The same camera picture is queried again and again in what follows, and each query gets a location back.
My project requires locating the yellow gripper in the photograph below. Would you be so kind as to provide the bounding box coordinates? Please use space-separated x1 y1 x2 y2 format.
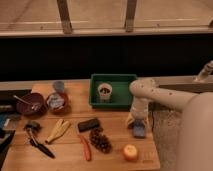
125 113 148 129

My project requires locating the blue sponge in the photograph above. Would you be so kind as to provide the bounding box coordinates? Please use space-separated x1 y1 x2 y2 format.
133 123 145 138

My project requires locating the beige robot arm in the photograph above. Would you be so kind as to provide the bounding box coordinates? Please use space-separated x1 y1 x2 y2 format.
129 78 213 171

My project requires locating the red bowl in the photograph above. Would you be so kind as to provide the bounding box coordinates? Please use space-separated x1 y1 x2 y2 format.
46 92 70 114

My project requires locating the purple bowl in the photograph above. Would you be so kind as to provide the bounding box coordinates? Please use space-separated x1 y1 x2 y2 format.
16 93 46 115

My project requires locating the green plastic tray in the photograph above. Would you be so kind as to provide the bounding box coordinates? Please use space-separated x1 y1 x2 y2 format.
89 74 137 109

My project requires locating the orange yellow apple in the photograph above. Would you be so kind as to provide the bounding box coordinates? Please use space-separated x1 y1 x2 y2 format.
123 144 138 161

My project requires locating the bunch of dark grapes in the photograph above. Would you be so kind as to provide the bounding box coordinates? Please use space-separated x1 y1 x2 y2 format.
89 127 112 153

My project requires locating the white paper cup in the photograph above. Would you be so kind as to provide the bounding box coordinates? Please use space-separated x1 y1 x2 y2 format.
98 83 112 102

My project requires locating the dark brown block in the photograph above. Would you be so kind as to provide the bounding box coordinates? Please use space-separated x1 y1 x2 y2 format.
78 118 100 132

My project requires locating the orange carrot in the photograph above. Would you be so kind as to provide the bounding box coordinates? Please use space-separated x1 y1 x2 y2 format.
78 134 92 161

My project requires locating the yellow banana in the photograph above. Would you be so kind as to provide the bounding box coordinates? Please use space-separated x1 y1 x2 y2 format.
45 119 71 144

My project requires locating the wooden cutting board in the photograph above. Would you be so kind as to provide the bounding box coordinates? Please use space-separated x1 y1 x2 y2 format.
1 81 160 171

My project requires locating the blue cup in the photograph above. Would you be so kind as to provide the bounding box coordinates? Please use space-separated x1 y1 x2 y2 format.
53 81 65 93

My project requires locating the metal faucet fixture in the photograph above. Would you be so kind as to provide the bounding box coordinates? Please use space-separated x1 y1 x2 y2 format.
195 60 213 82

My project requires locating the metal spoon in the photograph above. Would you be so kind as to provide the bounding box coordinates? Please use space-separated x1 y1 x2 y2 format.
13 95 40 110

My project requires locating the black handled tool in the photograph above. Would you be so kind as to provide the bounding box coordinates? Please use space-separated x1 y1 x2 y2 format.
24 120 55 159

